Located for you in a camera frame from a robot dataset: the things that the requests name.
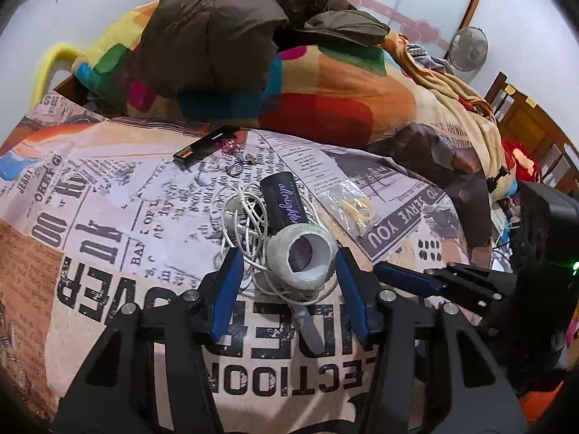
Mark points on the multicoloured fleece blanket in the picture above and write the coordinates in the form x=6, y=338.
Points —
x=316, y=99

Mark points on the white tape roll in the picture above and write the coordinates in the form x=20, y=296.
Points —
x=282, y=262

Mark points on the yellow padded tube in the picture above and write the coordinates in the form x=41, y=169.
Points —
x=43, y=65

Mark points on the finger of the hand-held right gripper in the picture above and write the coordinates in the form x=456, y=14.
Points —
x=479, y=275
x=407, y=278

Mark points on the black and purple tube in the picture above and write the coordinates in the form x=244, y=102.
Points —
x=285, y=205

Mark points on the newspaper print bedsheet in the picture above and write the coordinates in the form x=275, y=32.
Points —
x=113, y=217

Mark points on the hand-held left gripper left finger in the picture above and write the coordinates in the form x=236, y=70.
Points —
x=228, y=285

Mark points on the grey striped cloth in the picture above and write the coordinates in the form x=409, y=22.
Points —
x=427, y=56

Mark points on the brown padded jacket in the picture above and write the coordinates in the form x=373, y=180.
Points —
x=217, y=22

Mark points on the beige fleece blanket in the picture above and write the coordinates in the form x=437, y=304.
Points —
x=452, y=95

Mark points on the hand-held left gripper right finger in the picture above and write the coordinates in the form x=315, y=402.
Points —
x=350, y=289

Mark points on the person's right forearm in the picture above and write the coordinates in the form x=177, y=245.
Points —
x=543, y=404

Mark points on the grey electric fan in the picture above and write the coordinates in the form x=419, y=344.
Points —
x=468, y=49

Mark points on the wooden headboard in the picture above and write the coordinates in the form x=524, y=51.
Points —
x=524, y=117

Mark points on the red cloth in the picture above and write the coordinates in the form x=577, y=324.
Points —
x=520, y=158

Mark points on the clear plastic bag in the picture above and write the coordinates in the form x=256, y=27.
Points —
x=353, y=210

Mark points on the black rectangular device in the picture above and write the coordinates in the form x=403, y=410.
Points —
x=203, y=144

